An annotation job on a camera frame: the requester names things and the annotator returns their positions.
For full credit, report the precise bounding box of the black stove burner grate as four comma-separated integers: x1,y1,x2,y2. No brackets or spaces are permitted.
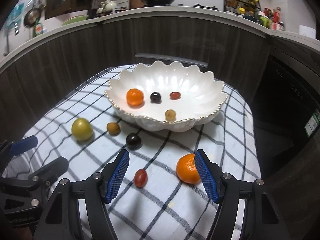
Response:
194,3,219,11

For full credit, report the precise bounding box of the white scalloped ceramic bowl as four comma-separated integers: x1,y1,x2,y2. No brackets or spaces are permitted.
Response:
104,60,228,133

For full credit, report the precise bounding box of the yellow-green round plum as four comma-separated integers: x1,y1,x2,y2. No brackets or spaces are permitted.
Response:
71,118,94,141

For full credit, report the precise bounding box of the hanging round pan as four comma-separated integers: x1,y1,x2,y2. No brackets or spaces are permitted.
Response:
24,0,47,27

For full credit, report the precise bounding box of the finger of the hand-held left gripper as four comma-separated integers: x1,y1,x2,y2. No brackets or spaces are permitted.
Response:
29,156,69,184
0,135,38,157

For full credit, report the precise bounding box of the row of spice jars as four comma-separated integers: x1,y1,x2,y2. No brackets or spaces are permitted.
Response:
226,0,258,15

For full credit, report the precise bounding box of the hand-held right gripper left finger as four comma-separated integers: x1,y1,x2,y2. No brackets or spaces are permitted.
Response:
36,149,130,240

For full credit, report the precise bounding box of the green plastic basin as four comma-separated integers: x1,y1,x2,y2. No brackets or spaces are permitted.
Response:
61,15,89,26

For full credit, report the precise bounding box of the black built-in dishwasher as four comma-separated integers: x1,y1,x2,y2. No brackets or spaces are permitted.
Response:
251,55,320,160

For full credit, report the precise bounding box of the white round canister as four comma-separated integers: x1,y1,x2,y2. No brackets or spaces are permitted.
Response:
299,25,317,38

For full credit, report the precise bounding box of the wood-front kitchen counter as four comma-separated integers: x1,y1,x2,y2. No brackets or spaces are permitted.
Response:
0,5,320,140

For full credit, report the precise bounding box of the orange mandarin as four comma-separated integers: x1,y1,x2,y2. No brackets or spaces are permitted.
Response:
176,154,202,184
126,88,145,106

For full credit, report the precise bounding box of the black spice rack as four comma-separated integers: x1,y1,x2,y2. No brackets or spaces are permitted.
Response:
224,0,259,17

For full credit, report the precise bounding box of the grey drawer handle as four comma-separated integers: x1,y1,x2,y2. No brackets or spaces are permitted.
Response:
135,53,208,67

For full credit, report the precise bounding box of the red oil bottle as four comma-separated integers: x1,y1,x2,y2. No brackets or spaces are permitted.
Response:
272,8,280,28

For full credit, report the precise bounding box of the black and white checked cloth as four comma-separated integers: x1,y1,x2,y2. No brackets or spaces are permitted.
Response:
5,64,263,240

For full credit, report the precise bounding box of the green lidded container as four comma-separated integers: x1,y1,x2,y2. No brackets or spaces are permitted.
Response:
259,15,272,28

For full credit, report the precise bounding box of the dark purple grape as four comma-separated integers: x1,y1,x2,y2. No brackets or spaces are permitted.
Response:
125,133,142,150

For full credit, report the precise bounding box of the small brown-yellow round fruit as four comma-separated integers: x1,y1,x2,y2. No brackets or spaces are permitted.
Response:
107,122,121,136

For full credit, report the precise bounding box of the white teapot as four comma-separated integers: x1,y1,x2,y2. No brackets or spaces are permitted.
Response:
101,0,117,12

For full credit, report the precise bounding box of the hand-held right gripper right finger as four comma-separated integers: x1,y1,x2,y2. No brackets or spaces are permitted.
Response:
194,149,290,240

